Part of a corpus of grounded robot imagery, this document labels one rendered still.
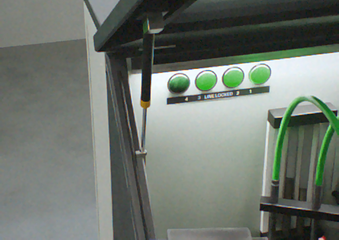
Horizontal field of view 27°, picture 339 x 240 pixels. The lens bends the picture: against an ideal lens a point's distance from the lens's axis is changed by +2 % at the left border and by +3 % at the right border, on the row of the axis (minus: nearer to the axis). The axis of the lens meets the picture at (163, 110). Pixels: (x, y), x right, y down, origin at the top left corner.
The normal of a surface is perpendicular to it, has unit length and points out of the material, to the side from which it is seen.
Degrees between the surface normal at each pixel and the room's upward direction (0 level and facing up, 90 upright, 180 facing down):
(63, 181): 0
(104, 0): 0
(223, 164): 90
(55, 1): 90
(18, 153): 0
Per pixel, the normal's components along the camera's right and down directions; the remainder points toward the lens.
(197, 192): 0.24, 0.46
